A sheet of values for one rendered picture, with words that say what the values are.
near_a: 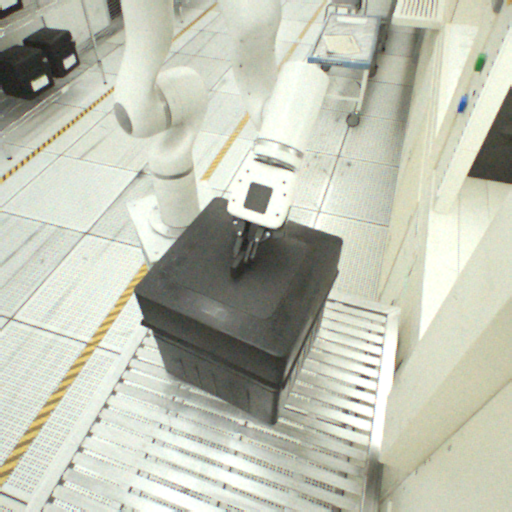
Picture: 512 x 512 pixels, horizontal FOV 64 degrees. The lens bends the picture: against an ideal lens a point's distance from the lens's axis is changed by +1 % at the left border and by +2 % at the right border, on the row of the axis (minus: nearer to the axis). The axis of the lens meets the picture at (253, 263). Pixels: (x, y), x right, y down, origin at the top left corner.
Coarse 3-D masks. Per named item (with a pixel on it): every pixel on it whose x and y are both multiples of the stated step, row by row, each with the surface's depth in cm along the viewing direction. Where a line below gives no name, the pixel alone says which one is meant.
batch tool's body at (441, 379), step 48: (480, 96) 86; (480, 144) 93; (432, 192) 115; (480, 192) 115; (432, 240) 102; (480, 240) 44; (432, 288) 92; (480, 288) 40; (432, 336) 54; (480, 336) 38; (432, 384) 48; (480, 384) 43; (384, 432) 69; (432, 432) 54; (384, 480) 83
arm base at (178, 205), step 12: (156, 180) 108; (168, 180) 106; (180, 180) 107; (192, 180) 111; (156, 192) 112; (168, 192) 109; (180, 192) 110; (192, 192) 113; (156, 204) 126; (168, 204) 113; (180, 204) 113; (192, 204) 116; (204, 204) 126; (156, 216) 123; (168, 216) 116; (180, 216) 116; (192, 216) 118; (156, 228) 119; (168, 228) 119; (180, 228) 119
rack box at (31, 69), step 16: (16, 48) 286; (32, 48) 287; (0, 64) 275; (16, 64) 271; (32, 64) 282; (48, 64) 292; (0, 80) 285; (16, 80) 279; (32, 80) 285; (48, 80) 297; (16, 96) 291; (32, 96) 289
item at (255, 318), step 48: (192, 240) 76; (288, 240) 76; (336, 240) 76; (144, 288) 69; (192, 288) 68; (240, 288) 68; (288, 288) 68; (192, 336) 69; (240, 336) 62; (288, 336) 62
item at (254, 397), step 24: (312, 336) 88; (168, 360) 84; (192, 360) 78; (192, 384) 88; (216, 384) 81; (240, 384) 75; (264, 384) 70; (288, 384) 79; (240, 408) 84; (264, 408) 78
